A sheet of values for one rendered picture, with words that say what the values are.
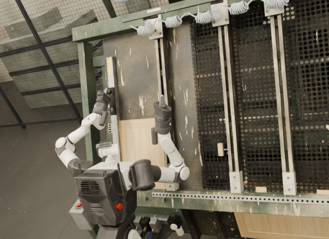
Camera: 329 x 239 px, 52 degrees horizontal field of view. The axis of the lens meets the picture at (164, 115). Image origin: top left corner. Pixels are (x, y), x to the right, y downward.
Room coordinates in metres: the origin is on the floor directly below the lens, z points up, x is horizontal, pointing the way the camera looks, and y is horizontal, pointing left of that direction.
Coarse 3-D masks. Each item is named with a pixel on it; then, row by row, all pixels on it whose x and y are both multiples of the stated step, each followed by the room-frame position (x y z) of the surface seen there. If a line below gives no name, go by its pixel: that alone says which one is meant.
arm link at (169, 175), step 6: (162, 168) 1.51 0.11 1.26; (168, 168) 1.54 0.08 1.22; (174, 168) 1.58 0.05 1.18; (186, 168) 1.56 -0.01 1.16; (162, 174) 1.48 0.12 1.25; (168, 174) 1.50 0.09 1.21; (174, 174) 1.53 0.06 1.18; (180, 174) 1.53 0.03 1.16; (186, 174) 1.55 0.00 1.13; (162, 180) 1.48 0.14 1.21; (168, 180) 1.50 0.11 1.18; (174, 180) 1.51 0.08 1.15; (180, 180) 1.53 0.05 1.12
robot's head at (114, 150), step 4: (112, 144) 1.64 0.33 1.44; (116, 144) 1.63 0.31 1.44; (100, 148) 1.63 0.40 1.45; (104, 148) 1.63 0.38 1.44; (108, 148) 1.62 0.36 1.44; (112, 148) 1.61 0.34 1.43; (116, 148) 1.61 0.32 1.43; (100, 152) 1.61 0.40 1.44; (104, 152) 1.61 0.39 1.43; (108, 152) 1.61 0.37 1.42; (112, 152) 1.60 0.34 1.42; (116, 152) 1.60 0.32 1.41; (108, 156) 1.61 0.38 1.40; (112, 156) 1.63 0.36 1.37; (108, 160) 1.60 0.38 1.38; (112, 160) 1.59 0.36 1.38
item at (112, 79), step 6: (114, 60) 2.38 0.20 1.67; (108, 66) 2.36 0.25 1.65; (114, 66) 2.36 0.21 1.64; (108, 72) 2.34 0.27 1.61; (114, 72) 2.33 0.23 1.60; (108, 78) 2.33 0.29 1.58; (114, 78) 2.31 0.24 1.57; (114, 84) 2.28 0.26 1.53; (114, 120) 2.18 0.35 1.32; (114, 126) 2.16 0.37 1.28; (114, 132) 2.14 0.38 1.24; (114, 138) 2.12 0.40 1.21; (120, 144) 2.10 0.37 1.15; (120, 150) 2.08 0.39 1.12; (120, 156) 2.05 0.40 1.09
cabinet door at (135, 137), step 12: (120, 120) 2.17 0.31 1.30; (132, 120) 2.11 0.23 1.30; (144, 120) 2.06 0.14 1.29; (120, 132) 2.13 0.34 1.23; (132, 132) 2.08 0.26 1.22; (144, 132) 2.03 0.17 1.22; (132, 144) 2.05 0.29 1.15; (144, 144) 1.99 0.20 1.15; (156, 144) 1.94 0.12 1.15; (132, 156) 2.01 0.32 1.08; (144, 156) 1.96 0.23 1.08; (156, 156) 1.91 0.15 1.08
